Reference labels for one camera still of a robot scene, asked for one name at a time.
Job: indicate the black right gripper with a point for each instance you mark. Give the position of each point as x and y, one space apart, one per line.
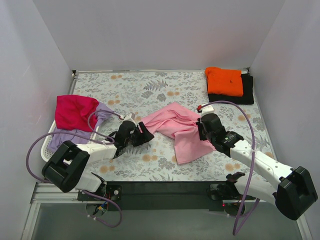
202 130

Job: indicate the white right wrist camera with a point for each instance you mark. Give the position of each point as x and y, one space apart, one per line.
205 110

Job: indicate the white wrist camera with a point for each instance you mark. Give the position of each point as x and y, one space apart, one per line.
205 110
130 117

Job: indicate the floral table cloth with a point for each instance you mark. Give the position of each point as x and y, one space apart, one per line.
144 93

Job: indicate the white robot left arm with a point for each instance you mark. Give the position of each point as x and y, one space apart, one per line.
66 167

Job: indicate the white plastic basket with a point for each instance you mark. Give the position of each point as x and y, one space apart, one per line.
46 154

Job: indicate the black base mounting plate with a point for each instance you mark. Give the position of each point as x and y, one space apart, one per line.
171 195

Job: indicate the black folded t shirt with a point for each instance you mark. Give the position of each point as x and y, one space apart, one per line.
246 99

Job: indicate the lavender t shirt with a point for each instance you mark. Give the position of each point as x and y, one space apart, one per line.
62 134

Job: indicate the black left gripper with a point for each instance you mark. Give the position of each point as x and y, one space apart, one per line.
139 135

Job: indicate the orange folded t shirt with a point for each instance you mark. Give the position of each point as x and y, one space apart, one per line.
226 82

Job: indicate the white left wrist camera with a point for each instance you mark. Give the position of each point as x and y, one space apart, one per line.
130 117

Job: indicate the red t shirt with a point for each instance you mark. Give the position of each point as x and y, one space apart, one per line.
72 112

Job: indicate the pink t shirt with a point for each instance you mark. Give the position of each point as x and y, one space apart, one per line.
179 124

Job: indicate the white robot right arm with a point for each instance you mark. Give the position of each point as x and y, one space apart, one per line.
291 190

